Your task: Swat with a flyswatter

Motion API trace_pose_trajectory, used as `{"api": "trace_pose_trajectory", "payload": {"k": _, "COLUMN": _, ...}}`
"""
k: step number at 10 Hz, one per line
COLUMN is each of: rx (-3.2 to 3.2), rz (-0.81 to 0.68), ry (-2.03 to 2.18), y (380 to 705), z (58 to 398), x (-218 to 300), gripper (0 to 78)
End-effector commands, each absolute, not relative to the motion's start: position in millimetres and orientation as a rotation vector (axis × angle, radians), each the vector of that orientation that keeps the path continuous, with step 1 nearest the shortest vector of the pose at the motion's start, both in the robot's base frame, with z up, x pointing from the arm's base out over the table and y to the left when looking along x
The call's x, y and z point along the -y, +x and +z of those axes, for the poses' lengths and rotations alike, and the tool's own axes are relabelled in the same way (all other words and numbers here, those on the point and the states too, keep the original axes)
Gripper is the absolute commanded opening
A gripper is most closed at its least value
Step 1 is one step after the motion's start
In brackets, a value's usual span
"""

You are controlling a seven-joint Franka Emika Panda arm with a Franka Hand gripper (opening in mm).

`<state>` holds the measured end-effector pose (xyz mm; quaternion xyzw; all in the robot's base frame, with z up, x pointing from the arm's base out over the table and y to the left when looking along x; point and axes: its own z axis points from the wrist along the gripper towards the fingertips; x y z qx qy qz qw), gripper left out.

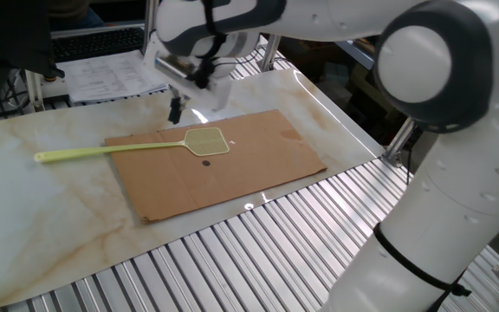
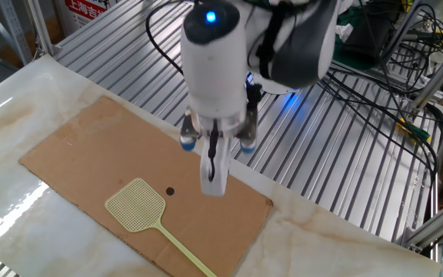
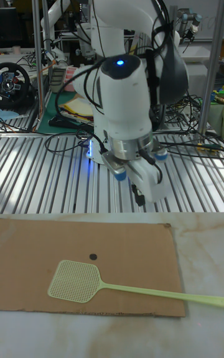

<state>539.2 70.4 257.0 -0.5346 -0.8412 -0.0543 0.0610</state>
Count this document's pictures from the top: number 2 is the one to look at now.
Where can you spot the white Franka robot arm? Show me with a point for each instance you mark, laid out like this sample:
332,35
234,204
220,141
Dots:
214,69

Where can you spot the black box device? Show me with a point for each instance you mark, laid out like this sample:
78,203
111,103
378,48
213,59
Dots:
367,34

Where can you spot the brown cardboard sheet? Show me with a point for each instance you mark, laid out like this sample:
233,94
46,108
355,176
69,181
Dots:
102,154

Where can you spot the aluminium frame rail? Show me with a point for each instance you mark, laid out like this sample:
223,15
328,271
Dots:
437,227

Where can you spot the dark green mat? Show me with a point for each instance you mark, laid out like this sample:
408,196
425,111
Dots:
342,57

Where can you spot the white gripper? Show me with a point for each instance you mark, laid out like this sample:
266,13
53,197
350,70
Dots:
223,169

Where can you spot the yellow and green connector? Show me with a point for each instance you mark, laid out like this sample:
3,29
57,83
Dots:
417,132

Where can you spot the silver wrist mount blue ends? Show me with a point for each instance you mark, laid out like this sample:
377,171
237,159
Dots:
249,132

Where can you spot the yellow-green plastic flyswatter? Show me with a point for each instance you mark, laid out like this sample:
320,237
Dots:
137,205

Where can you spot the marble pattern board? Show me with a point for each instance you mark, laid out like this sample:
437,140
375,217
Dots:
321,246

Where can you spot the crumpled white paper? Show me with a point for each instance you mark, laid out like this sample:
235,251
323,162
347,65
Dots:
344,31

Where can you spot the red and white sign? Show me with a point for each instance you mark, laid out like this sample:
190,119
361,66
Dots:
87,13

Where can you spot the grey perforated post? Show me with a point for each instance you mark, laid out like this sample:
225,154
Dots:
14,31

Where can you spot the aluminium frame post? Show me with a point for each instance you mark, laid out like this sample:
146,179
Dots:
38,27
437,77

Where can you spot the small black dot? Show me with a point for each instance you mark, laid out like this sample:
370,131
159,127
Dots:
170,191

